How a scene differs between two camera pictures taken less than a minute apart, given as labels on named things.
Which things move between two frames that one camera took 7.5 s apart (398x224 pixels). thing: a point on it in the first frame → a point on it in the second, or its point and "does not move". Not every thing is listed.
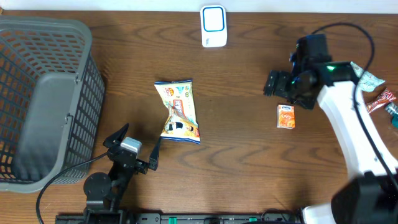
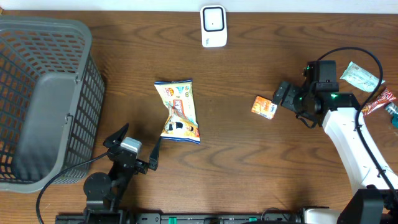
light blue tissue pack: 367,82 does not move
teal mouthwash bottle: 392,109 does not move
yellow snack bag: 182,123 does not move
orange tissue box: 285,116 → 265,107
